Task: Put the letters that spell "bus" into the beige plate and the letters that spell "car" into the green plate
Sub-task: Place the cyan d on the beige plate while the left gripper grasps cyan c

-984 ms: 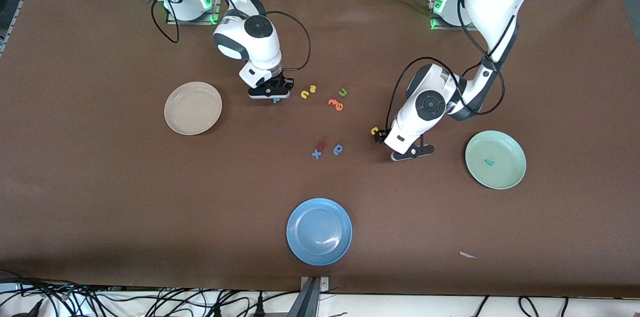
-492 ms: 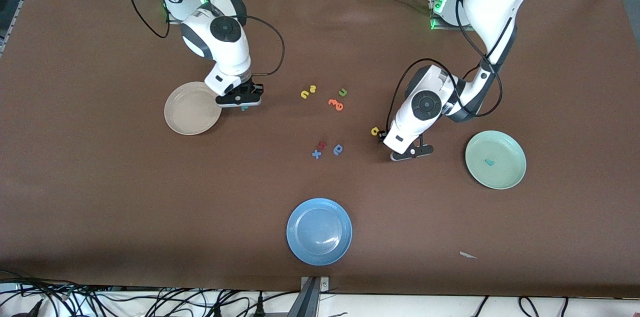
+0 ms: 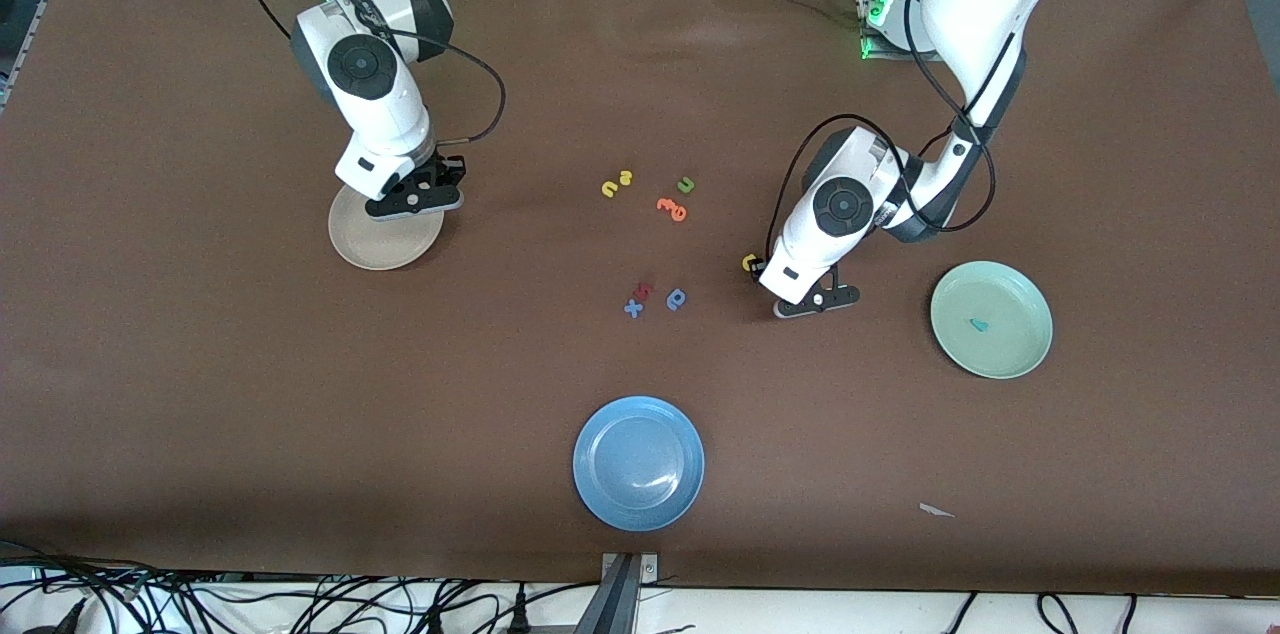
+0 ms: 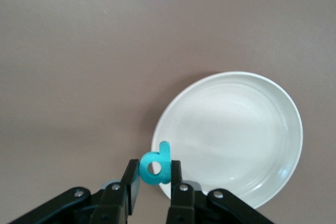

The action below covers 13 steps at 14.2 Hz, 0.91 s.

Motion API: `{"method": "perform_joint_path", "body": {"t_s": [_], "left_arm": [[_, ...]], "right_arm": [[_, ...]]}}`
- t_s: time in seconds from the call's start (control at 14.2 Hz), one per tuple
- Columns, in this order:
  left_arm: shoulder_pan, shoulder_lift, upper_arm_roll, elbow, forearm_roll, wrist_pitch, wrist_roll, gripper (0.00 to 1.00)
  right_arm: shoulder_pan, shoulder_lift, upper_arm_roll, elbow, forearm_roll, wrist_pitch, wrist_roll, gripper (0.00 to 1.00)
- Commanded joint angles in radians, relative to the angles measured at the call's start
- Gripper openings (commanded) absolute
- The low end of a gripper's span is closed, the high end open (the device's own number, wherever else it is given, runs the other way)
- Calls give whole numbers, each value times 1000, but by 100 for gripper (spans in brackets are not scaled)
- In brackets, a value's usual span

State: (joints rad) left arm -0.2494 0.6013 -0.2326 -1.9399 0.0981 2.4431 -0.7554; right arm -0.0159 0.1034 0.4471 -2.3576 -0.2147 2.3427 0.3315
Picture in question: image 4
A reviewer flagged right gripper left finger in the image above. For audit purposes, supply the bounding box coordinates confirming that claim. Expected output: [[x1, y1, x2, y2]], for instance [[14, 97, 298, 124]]
[[9, 158, 141, 224]]

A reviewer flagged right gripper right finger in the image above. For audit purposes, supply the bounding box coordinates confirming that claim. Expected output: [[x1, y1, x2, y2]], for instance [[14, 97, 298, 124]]
[[165, 159, 275, 224]]

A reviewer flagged teal letter p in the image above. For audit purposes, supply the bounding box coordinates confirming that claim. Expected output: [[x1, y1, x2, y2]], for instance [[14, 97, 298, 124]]
[[140, 141, 172, 186]]

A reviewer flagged beige brown plate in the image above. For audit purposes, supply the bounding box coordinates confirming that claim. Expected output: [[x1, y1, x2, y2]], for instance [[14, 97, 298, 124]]
[[151, 71, 304, 210]]

